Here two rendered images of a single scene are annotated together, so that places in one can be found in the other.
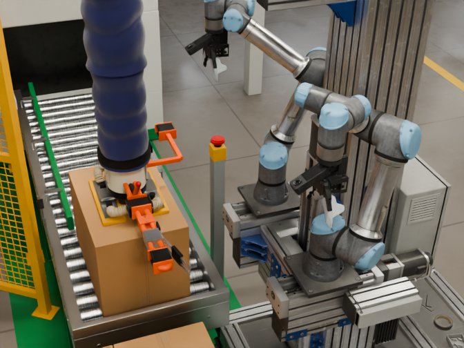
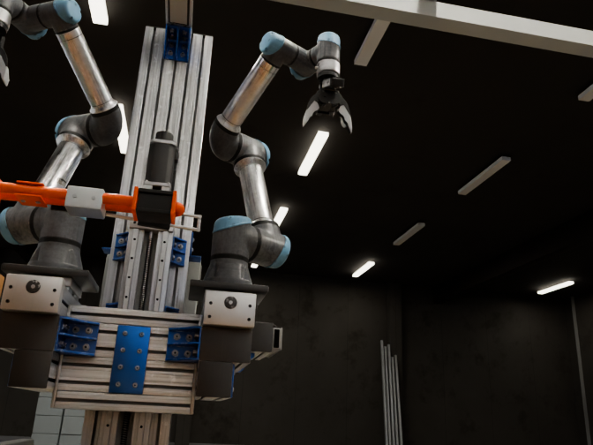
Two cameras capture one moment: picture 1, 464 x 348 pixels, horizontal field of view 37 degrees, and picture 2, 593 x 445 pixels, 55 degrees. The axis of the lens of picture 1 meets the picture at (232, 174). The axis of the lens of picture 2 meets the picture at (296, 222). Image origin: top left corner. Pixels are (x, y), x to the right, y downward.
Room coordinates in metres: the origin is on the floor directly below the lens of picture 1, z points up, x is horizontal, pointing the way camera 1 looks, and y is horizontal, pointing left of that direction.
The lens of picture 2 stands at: (1.46, 1.28, 0.68)
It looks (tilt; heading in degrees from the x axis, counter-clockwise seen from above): 19 degrees up; 280
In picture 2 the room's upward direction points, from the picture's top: 3 degrees clockwise
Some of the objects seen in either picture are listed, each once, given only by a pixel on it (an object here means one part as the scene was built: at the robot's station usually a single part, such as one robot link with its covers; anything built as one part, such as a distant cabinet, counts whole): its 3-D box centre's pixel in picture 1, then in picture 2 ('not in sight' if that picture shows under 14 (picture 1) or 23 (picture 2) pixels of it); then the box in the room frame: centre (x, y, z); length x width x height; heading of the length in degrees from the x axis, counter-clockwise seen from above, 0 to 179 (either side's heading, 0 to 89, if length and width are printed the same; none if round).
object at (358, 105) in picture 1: (346, 110); (304, 62); (1.76, -0.32, 1.82); 0.11 x 0.11 x 0.08; 51
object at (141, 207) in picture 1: (139, 206); not in sight; (2.28, 0.37, 1.08); 0.10 x 0.08 x 0.06; 110
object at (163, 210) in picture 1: (148, 189); not in sight; (2.54, 0.37, 0.97); 0.34 x 0.10 x 0.05; 20
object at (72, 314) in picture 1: (41, 195); not in sight; (3.15, 1.06, 0.50); 2.31 x 0.05 x 0.19; 21
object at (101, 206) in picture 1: (105, 197); not in sight; (2.48, 0.55, 0.97); 0.34 x 0.10 x 0.05; 20
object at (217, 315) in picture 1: (154, 330); not in sight; (2.17, 0.33, 0.47); 0.70 x 0.03 x 0.15; 111
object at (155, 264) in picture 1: (160, 259); (154, 206); (1.95, 0.26, 1.08); 0.08 x 0.07 x 0.05; 20
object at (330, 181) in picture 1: (329, 172); (326, 94); (1.67, -0.28, 1.66); 0.09 x 0.08 x 0.12; 111
